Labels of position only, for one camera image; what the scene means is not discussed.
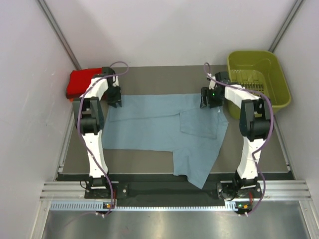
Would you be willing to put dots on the corner aluminium profile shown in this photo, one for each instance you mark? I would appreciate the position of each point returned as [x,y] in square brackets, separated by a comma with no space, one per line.
[58,32]
[297,5]

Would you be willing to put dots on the right corner aluminium profile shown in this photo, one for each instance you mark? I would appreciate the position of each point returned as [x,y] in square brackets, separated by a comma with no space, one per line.
[297,5]

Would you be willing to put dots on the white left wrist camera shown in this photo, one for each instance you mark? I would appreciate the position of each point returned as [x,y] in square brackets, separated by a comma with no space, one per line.
[115,81]

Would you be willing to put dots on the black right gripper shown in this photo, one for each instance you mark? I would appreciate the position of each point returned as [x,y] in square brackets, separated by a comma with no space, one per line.
[205,92]

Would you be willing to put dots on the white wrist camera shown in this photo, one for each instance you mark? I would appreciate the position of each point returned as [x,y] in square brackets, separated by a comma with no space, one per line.
[212,81]
[115,81]

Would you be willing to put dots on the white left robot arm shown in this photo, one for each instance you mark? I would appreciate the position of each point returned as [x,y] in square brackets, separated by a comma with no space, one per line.
[89,121]

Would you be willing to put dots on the folded red t shirt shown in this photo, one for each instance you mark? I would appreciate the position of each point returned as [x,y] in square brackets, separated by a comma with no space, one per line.
[79,81]

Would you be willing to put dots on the light blue t shirt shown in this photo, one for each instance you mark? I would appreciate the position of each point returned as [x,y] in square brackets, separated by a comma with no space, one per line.
[170,123]

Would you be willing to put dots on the aluminium front frame rail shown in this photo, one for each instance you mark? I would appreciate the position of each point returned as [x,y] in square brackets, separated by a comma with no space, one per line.
[276,190]

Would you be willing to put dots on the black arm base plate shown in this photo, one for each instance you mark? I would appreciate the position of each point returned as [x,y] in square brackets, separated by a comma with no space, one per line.
[124,190]

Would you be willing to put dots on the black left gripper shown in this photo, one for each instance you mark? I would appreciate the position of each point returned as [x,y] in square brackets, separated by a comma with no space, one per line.
[111,101]

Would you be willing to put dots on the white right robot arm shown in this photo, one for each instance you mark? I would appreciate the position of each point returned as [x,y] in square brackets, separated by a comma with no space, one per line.
[256,124]

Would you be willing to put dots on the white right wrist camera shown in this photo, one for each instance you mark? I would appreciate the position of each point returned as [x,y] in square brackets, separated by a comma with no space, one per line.
[212,81]

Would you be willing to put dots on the olive green plastic basket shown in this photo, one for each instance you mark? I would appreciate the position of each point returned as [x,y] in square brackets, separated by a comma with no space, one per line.
[260,71]

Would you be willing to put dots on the left corner aluminium profile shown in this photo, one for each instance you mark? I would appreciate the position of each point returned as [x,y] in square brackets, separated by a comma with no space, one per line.
[58,32]

